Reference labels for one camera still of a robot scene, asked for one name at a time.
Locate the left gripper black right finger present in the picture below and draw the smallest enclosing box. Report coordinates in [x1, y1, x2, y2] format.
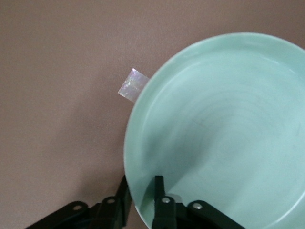
[151, 175, 247, 229]

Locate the clear tape piece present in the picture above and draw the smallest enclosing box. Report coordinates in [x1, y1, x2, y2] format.
[118, 68, 148, 104]

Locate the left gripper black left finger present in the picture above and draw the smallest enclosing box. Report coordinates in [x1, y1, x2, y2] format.
[25, 175, 132, 229]

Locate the brown table cover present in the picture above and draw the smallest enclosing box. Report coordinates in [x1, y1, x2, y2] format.
[0, 0, 305, 229]

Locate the pale green plate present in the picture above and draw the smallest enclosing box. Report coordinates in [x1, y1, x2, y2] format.
[123, 32, 305, 229]

